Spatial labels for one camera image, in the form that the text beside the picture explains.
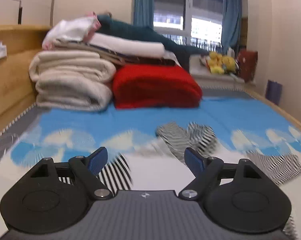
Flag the black white striped shirt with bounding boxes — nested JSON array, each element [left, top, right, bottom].
[[58, 121, 301, 240]]

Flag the blue white patterned bedsheet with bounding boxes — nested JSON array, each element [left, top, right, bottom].
[[0, 89, 301, 239]]

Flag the purple box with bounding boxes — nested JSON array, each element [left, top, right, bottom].
[[265, 80, 283, 105]]

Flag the wooden headboard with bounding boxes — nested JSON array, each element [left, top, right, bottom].
[[0, 25, 50, 136]]

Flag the cream folded blanket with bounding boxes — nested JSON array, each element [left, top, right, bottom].
[[28, 50, 116, 112]]

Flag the yellow plush toys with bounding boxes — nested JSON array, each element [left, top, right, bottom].
[[204, 51, 239, 75]]

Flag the dark red patterned bag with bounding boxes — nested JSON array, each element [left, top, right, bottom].
[[237, 49, 258, 83]]

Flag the red folded blanket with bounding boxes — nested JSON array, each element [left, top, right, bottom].
[[112, 64, 202, 109]]

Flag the white folded bedding stack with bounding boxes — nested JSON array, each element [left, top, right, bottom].
[[53, 33, 179, 66]]

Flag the white pink folded cloth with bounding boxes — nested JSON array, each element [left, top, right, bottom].
[[42, 12, 102, 50]]

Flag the blue curtain right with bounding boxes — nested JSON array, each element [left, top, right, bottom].
[[221, 0, 242, 54]]

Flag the blue curtain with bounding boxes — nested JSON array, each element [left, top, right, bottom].
[[221, 0, 242, 54], [133, 0, 154, 29]]

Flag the blue curtain left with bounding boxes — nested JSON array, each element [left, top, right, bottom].
[[133, 0, 154, 29]]

